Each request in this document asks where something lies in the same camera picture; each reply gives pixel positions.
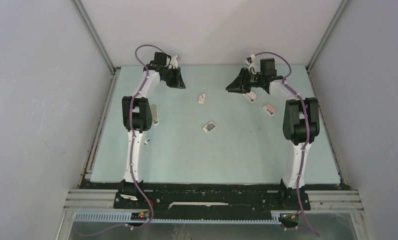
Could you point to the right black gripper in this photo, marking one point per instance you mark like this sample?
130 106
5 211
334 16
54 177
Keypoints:
240 85

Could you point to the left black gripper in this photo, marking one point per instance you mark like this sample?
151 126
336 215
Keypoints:
178 82

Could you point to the small white staple box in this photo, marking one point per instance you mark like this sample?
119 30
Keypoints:
202 98

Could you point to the beige stapler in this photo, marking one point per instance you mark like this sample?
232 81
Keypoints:
154 111

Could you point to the small pink stapler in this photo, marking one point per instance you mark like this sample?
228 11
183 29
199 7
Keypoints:
269 109

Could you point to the white staple box barcode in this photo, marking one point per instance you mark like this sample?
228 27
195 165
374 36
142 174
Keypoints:
209 126

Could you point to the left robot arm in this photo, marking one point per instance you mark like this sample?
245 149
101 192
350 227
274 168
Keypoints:
137 115

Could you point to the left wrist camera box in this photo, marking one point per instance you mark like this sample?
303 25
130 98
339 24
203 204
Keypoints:
173 63

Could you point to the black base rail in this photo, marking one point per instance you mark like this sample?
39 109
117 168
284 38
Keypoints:
212 201

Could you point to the white cable duct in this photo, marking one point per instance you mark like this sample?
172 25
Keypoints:
127 218

